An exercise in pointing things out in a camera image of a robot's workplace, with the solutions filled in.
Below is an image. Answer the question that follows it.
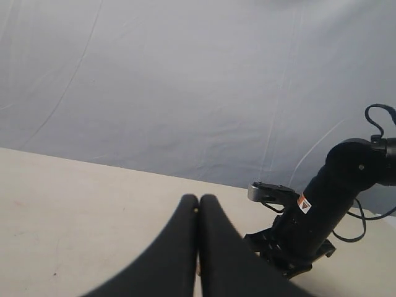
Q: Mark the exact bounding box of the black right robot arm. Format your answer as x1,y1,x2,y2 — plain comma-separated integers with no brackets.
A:
244,136,395,278

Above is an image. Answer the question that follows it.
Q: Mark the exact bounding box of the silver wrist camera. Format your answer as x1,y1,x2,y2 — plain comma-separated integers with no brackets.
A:
247,182,295,205

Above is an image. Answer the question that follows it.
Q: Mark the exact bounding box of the black cable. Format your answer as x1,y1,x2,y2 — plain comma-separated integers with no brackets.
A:
334,103,396,242

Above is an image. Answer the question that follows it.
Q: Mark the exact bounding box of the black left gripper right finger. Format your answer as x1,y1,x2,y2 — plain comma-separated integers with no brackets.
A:
198,194,310,297

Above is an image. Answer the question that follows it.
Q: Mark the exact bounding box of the grey backdrop cloth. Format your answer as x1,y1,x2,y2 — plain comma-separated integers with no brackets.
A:
0,0,396,214

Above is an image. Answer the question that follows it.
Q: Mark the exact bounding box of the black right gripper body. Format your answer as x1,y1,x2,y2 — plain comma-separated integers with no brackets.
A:
243,215,336,278

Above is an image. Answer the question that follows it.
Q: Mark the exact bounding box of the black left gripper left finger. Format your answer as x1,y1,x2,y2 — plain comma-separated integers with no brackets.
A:
85,194,198,296

